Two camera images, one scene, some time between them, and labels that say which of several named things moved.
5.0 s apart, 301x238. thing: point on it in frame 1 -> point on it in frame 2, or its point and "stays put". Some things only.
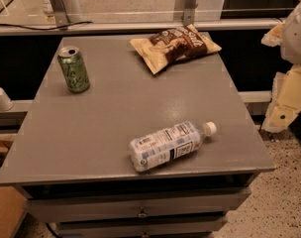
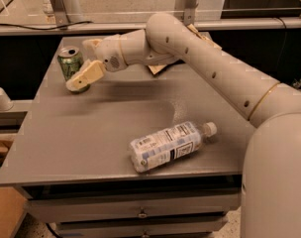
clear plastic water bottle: [150, 151] stays put
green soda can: [72, 62] stays put
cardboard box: [8, 205] stays put
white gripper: [296, 39] -> [109, 53]
